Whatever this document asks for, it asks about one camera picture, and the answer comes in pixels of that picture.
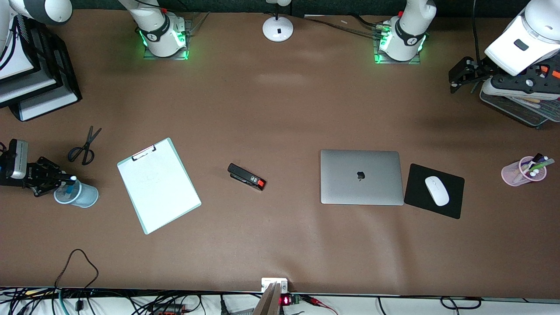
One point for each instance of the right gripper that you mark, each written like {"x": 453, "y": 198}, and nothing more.
{"x": 36, "y": 173}

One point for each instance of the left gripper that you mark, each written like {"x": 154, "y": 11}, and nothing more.
{"x": 479, "y": 70}

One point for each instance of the blue marker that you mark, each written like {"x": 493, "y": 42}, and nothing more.
{"x": 70, "y": 189}

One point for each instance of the silver laptop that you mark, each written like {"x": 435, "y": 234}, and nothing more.
{"x": 345, "y": 188}

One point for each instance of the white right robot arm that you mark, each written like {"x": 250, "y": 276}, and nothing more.
{"x": 157, "y": 26}

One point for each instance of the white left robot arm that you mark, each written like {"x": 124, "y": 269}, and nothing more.
{"x": 520, "y": 26}

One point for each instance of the blue mesh pen cup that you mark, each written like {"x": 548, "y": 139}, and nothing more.
{"x": 87, "y": 197}

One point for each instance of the black scissors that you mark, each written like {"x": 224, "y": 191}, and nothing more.
{"x": 88, "y": 145}

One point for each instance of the grey mesh desk tray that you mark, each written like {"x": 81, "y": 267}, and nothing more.
{"x": 525, "y": 113}

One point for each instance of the orange highlighter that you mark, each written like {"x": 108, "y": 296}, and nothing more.
{"x": 554, "y": 72}

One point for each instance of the light green clipboard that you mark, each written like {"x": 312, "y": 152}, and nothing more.
{"x": 157, "y": 188}

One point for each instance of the black capped pen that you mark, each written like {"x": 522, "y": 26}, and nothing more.
{"x": 537, "y": 157}

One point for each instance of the black stacked document tray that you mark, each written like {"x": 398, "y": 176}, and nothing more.
{"x": 61, "y": 70}

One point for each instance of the pink translucent pen cup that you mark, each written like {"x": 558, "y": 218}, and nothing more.
{"x": 512, "y": 174}

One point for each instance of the white paper sheet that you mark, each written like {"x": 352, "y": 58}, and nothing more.
{"x": 166, "y": 192}

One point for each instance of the green pen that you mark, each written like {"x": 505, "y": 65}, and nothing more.
{"x": 544, "y": 163}

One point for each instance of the white paper in tray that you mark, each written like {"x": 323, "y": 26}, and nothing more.
{"x": 15, "y": 65}

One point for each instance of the white computer mouse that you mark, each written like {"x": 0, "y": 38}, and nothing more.
{"x": 436, "y": 190}

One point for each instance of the black mouse pad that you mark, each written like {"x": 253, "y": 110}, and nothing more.
{"x": 415, "y": 192}

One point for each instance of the orange connector block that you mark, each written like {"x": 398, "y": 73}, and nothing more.
{"x": 168, "y": 309}

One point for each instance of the black stapler with red tip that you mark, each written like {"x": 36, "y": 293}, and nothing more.
{"x": 245, "y": 176}

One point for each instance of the white round stand base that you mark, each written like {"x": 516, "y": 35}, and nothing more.
{"x": 278, "y": 29}

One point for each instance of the circuit board with red display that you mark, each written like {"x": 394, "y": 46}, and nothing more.
{"x": 288, "y": 300}

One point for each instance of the white bracket block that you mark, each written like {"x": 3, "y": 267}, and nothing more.
{"x": 269, "y": 282}

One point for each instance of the grey metal post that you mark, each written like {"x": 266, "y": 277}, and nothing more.
{"x": 269, "y": 302}

